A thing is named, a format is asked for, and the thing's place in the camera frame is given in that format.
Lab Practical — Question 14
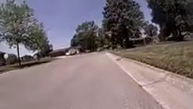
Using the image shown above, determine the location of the large dark broad tree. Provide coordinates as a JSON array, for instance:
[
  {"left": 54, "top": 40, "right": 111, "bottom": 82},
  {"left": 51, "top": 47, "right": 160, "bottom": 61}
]
[{"left": 144, "top": 0, "right": 193, "bottom": 44}]

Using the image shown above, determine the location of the white vehicle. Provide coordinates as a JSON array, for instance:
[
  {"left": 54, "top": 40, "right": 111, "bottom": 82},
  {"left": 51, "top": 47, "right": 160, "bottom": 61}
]
[{"left": 65, "top": 47, "right": 80, "bottom": 57}]

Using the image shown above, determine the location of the shaded grass verge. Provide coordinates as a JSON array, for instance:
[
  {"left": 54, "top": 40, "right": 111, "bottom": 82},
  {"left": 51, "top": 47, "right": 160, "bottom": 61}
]
[{"left": 0, "top": 57, "right": 55, "bottom": 77}]

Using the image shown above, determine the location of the small green tree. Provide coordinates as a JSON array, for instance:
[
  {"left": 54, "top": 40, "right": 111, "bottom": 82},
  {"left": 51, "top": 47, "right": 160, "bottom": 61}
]
[{"left": 28, "top": 25, "right": 55, "bottom": 60}]

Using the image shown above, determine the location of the grey asphalt road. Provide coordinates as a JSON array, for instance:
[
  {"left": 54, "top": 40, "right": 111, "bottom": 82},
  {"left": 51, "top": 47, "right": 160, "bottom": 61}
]
[{"left": 0, "top": 46, "right": 168, "bottom": 109}]

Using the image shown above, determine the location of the dry grass lawn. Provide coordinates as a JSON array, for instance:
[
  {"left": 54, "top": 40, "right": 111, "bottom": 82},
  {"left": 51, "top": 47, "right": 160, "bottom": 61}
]
[{"left": 112, "top": 39, "right": 193, "bottom": 94}]

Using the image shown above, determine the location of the tall dark conifer tree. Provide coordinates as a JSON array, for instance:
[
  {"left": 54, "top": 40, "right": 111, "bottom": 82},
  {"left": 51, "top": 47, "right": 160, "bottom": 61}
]
[{"left": 99, "top": 0, "right": 149, "bottom": 52}]

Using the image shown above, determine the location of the round green tree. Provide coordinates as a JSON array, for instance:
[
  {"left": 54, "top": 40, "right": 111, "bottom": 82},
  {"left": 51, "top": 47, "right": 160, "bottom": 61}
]
[{"left": 69, "top": 19, "right": 102, "bottom": 55}]

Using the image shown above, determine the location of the slender light green tree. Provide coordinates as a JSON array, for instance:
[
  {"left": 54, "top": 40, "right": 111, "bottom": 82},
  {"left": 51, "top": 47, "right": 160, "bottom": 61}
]
[{"left": 0, "top": 0, "right": 49, "bottom": 69}]

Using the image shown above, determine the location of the pale concrete kerb strip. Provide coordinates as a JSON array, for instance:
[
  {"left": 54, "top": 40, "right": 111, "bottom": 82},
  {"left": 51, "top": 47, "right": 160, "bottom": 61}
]
[{"left": 104, "top": 43, "right": 193, "bottom": 109}]

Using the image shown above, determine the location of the low house behind trees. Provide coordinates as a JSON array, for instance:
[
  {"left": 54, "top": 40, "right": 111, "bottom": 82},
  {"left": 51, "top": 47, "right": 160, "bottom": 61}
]
[{"left": 128, "top": 31, "right": 162, "bottom": 48}]

